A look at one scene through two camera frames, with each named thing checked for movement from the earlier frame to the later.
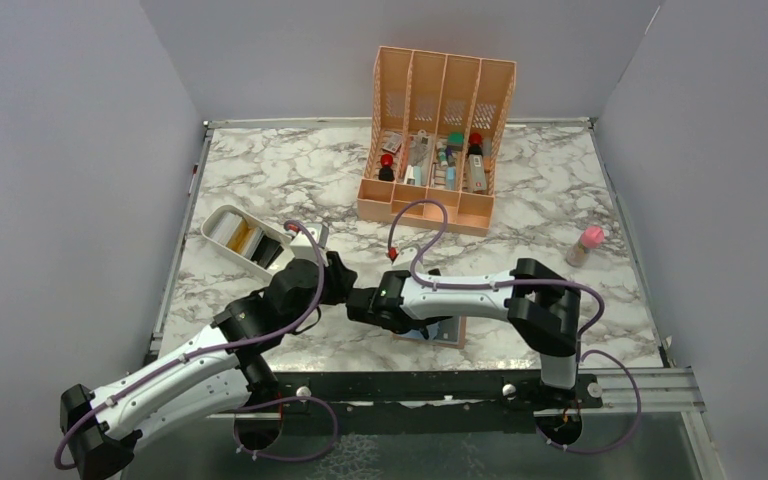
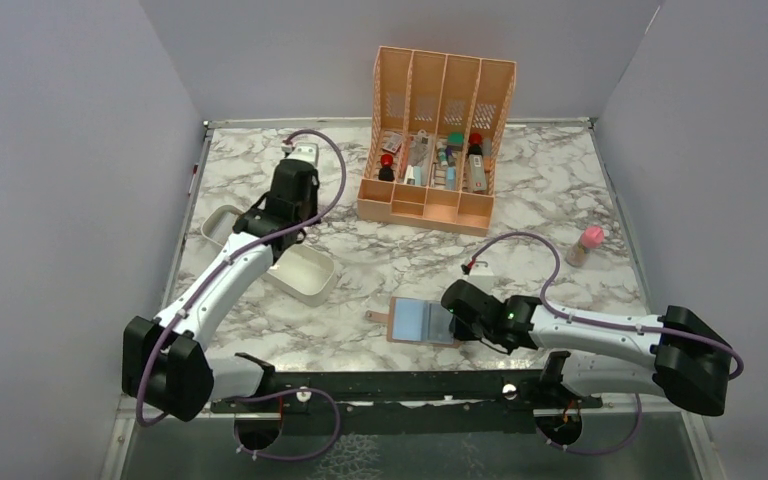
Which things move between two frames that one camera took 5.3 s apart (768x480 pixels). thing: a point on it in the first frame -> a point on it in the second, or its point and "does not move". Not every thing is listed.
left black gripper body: (334, 289) -> (310, 210)
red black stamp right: (475, 147) does not move
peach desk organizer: (436, 123) does not move
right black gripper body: (419, 323) -> (473, 331)
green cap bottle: (455, 141) does not move
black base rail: (424, 402) does not move
